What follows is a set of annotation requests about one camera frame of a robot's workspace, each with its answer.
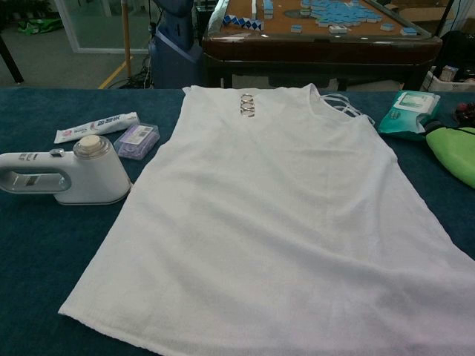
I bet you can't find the white handheld garment steamer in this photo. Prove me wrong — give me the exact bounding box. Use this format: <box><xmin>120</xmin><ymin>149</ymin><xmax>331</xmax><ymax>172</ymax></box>
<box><xmin>0</xmin><ymin>135</ymin><xmax>133</xmax><ymax>206</ymax></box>

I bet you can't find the white sleeveless top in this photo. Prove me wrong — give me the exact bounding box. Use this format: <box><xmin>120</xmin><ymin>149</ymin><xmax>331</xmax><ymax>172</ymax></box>
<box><xmin>57</xmin><ymin>83</ymin><xmax>475</xmax><ymax>356</ymax></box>

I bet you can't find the clear purple plastic box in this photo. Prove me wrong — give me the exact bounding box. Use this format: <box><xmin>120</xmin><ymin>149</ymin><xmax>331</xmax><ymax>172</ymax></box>
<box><xmin>113</xmin><ymin>124</ymin><xmax>161</xmax><ymax>160</ymax></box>

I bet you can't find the blue chair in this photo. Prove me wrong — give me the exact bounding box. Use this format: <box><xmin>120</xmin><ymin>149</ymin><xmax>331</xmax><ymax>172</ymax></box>
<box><xmin>148</xmin><ymin>0</ymin><xmax>203</xmax><ymax>89</ymax></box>

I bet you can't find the white toothpaste tube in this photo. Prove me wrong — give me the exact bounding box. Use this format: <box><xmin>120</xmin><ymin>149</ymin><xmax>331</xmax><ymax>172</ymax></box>
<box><xmin>54</xmin><ymin>112</ymin><xmax>140</xmax><ymax>145</ymax></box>

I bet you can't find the brown mahjong table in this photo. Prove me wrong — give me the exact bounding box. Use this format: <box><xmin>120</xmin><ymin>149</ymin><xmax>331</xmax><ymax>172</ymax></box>
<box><xmin>202</xmin><ymin>0</ymin><xmax>445</xmax><ymax>90</ymax></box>

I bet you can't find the blue white snake puzzle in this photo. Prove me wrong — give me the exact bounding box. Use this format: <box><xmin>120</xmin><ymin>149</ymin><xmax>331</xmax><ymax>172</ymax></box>
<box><xmin>221</xmin><ymin>13</ymin><xmax>265</xmax><ymax>31</ymax></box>

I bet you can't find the wooden pole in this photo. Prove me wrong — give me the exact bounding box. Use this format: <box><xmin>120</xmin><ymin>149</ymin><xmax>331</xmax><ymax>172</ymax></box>
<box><xmin>121</xmin><ymin>0</ymin><xmax>134</xmax><ymax>77</ymax></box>

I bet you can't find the green wet wipes pack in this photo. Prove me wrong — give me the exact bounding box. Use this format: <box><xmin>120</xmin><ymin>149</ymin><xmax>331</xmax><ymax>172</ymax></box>
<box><xmin>377</xmin><ymin>90</ymin><xmax>442</xmax><ymax>141</ymax></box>

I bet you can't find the pile of blue mahjong tiles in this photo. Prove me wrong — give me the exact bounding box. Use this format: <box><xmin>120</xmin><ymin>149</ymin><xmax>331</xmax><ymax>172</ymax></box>
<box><xmin>261</xmin><ymin>0</ymin><xmax>379</xmax><ymax>27</ymax></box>

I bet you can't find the green cloth with black trim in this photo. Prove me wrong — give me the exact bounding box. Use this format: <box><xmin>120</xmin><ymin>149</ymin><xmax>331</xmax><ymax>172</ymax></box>
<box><xmin>425</xmin><ymin>120</ymin><xmax>475</xmax><ymax>186</ymax></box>

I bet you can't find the dark red grape bunch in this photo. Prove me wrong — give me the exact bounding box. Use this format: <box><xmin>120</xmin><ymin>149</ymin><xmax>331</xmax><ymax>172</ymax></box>
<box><xmin>454</xmin><ymin>102</ymin><xmax>475</xmax><ymax>127</ymax></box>

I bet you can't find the green bag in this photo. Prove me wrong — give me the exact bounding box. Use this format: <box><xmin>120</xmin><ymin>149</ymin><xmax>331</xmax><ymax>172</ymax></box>
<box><xmin>16</xmin><ymin>18</ymin><xmax>64</xmax><ymax>36</ymax></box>

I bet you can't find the black table leg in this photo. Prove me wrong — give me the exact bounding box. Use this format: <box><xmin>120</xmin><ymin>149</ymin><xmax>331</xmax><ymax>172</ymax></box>
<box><xmin>0</xmin><ymin>36</ymin><xmax>25</xmax><ymax>85</ymax></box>

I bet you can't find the black bag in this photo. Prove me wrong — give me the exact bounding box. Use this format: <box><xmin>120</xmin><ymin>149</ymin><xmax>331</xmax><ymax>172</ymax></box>
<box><xmin>439</xmin><ymin>31</ymin><xmax>475</xmax><ymax>71</ymax></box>

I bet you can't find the tangle of floor cables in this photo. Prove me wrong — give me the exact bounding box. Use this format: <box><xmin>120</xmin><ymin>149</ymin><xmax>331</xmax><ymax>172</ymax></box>
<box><xmin>124</xmin><ymin>55</ymin><xmax>154</xmax><ymax>89</ymax></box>

